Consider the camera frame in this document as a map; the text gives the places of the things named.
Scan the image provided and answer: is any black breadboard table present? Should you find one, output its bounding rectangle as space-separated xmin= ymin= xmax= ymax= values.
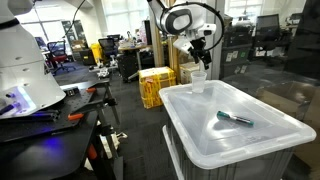
xmin=0 ymin=79 xmax=125 ymax=180

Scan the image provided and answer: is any grey translucent storage bin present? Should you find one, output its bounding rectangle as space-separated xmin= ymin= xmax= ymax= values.
xmin=162 ymin=124 xmax=294 ymax=180

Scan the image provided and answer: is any low black cabinet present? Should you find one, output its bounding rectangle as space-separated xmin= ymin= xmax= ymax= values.
xmin=79 ymin=48 xmax=98 ymax=66

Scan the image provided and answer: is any white power strip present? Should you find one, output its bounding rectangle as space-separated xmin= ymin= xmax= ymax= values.
xmin=99 ymin=131 xmax=128 ymax=158

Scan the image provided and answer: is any yellow bin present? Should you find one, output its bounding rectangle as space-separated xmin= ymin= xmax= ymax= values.
xmin=90 ymin=42 xmax=103 ymax=65

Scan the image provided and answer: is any orange-handled black clamp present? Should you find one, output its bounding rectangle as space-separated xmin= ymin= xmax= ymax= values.
xmin=66 ymin=96 xmax=118 ymax=122
xmin=86 ymin=143 xmax=99 ymax=162
xmin=61 ymin=84 xmax=112 ymax=98

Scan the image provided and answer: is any round wooden desk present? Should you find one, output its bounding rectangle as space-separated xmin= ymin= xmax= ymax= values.
xmin=117 ymin=42 xmax=152 ymax=84

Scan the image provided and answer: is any red black office chair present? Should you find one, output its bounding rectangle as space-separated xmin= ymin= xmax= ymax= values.
xmin=45 ymin=39 xmax=77 ymax=76

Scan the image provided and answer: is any black storage cabinet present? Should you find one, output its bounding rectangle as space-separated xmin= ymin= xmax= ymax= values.
xmin=219 ymin=24 xmax=256 ymax=80

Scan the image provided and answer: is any black mesh office chair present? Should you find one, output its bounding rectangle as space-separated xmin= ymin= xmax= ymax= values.
xmin=252 ymin=13 xmax=282 ymax=51

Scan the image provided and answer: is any large open cardboard box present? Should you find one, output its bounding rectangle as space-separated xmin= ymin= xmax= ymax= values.
xmin=255 ymin=80 xmax=320 ymax=168

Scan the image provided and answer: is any teal white marker pen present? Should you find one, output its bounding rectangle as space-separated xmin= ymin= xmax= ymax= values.
xmin=216 ymin=110 xmax=255 ymax=128

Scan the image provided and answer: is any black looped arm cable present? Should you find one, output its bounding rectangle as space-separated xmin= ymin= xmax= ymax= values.
xmin=159 ymin=1 xmax=226 ymax=52

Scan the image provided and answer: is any small closed cardboard box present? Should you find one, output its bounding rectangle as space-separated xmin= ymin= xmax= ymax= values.
xmin=179 ymin=61 xmax=201 ymax=85

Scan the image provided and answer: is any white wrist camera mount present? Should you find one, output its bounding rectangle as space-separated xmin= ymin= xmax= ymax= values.
xmin=172 ymin=35 xmax=194 ymax=55

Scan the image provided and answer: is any clear plastic measuring cup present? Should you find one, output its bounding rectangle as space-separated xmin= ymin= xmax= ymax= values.
xmin=190 ymin=70 xmax=208 ymax=94

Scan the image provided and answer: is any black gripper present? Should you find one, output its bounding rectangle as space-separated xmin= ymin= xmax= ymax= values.
xmin=188 ymin=37 xmax=213 ymax=71

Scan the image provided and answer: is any large clear bin lid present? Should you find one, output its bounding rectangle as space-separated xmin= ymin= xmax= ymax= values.
xmin=158 ymin=79 xmax=318 ymax=170

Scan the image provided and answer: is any small white floor robot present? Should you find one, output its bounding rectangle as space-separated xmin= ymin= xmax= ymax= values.
xmin=88 ymin=63 xmax=120 ymax=80

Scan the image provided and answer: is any yellow plastic crate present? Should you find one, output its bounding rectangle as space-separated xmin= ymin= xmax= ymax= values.
xmin=137 ymin=66 xmax=177 ymax=110

